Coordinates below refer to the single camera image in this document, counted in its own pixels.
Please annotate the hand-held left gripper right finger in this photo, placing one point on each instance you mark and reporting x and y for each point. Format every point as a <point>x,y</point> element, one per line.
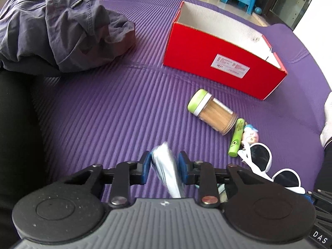
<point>182,166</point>

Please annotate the white-framed sunglasses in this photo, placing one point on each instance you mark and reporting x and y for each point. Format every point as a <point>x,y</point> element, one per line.
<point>256,158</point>

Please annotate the toothpick jar with green lid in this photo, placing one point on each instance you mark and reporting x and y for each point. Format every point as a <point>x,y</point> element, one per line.
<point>215,115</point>

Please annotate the person's right foot white sock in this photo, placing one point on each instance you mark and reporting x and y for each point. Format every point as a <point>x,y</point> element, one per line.
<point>327,127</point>

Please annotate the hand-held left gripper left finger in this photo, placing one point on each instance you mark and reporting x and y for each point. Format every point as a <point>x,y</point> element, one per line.
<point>147,164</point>

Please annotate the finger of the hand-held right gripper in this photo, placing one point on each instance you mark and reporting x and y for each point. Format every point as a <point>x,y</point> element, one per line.
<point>309,196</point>

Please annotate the blue ball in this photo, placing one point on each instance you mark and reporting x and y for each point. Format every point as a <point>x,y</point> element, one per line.
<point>258,10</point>

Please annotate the person's leg black pants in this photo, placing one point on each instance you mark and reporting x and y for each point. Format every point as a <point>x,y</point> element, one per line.
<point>15,134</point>
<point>325,168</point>

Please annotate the white and blue packet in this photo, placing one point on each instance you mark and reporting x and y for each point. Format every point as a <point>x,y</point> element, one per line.
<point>166,166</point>

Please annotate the green highlighter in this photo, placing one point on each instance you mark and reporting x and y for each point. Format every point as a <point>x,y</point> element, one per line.
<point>236,137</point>

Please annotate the red cardboard shoe box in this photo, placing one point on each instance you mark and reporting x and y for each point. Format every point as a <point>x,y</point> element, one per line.
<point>197,46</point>

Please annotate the purple ribbed mat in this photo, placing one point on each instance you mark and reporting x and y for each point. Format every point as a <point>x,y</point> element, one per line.
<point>103,109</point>

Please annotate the dark grey jacket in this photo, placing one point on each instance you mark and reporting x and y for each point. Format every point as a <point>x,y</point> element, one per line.
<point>51,31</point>

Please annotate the person's left leg black pants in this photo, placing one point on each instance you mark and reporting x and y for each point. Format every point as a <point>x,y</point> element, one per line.
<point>15,134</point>

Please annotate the person's right leg black pants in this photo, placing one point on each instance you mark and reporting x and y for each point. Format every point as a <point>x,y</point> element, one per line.
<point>325,168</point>

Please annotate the pink-haired doll figurine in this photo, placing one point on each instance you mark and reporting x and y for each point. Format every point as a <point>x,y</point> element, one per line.
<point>250,136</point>

